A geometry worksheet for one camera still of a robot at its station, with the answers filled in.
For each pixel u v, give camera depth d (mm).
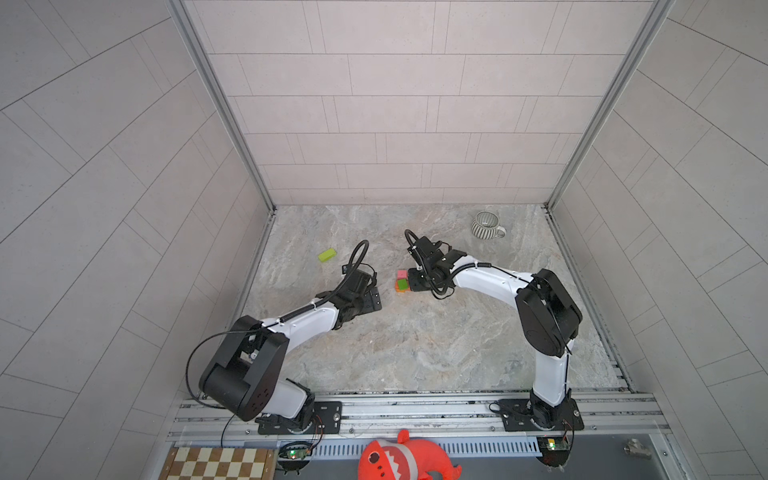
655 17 714
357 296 693
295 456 644
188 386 423
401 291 930
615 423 710
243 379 412
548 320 482
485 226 1080
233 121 916
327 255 1015
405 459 600
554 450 680
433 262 694
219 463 628
